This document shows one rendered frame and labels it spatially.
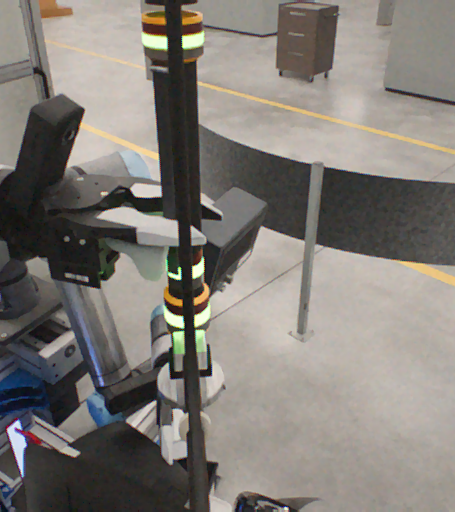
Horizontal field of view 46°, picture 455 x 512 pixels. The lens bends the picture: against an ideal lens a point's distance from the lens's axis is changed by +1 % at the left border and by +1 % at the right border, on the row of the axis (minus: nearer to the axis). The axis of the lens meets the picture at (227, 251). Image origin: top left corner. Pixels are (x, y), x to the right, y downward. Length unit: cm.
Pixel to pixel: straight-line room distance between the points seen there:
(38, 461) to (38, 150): 29
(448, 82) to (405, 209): 456
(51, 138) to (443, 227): 214
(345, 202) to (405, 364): 89
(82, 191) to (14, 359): 101
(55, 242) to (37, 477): 22
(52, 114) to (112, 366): 65
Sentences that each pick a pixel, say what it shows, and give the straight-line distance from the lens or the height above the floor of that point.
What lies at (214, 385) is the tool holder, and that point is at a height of 146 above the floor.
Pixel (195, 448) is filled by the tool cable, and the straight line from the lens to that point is 40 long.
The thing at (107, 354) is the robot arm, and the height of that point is 120.
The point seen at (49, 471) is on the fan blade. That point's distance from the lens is 57.
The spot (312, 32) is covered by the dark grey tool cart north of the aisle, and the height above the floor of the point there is 62.
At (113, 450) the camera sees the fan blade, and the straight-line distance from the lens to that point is 90.
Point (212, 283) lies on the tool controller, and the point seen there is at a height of 111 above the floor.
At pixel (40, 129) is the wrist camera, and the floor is 173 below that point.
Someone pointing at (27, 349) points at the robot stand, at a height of 98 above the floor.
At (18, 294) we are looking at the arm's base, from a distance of 140.
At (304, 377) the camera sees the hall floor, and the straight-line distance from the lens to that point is 265.
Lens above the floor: 188
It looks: 32 degrees down
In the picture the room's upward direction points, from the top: straight up
